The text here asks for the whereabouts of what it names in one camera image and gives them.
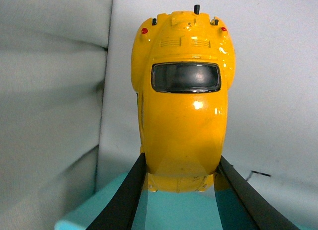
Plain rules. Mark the yellow beetle toy car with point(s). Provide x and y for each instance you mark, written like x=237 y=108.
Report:
x=182 y=67

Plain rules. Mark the grey pleated curtain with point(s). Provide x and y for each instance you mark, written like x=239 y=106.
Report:
x=52 y=69

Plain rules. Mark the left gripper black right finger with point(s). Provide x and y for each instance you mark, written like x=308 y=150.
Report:
x=241 y=207

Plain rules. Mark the turquoise plastic storage bin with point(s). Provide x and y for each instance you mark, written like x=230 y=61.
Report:
x=165 y=211

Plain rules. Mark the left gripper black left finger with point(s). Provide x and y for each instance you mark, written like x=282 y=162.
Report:
x=127 y=209

